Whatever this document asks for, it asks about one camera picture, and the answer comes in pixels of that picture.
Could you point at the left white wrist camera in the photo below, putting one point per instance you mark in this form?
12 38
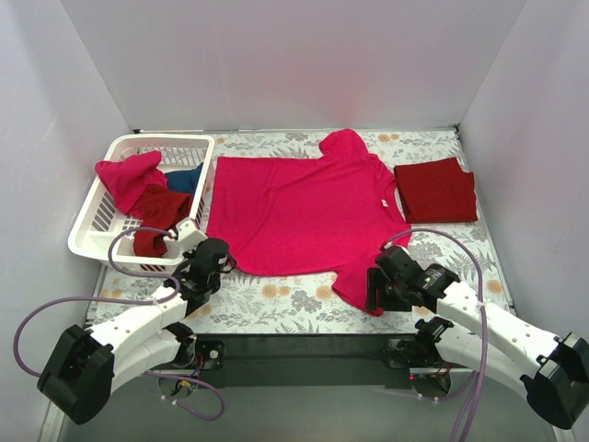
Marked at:
185 236

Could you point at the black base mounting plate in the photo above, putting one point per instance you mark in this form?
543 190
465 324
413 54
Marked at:
287 360

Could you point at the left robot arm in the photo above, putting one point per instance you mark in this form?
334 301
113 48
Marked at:
87 366

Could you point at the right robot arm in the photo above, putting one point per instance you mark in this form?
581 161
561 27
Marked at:
549 371

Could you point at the folded dark red t shirt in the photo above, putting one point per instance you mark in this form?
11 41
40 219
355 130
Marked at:
436 192

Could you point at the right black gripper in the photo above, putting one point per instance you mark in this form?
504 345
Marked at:
377 290

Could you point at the pink t shirt in basket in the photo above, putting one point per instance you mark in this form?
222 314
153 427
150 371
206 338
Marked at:
127 180

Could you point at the bright pink t shirt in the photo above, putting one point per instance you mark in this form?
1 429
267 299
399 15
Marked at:
293 216

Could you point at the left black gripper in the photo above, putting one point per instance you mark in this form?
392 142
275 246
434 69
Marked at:
213 251

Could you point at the blue t shirt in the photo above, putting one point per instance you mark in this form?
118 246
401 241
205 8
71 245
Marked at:
184 181

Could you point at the dark red crumpled t shirt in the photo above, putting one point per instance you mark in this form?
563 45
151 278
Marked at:
160 208

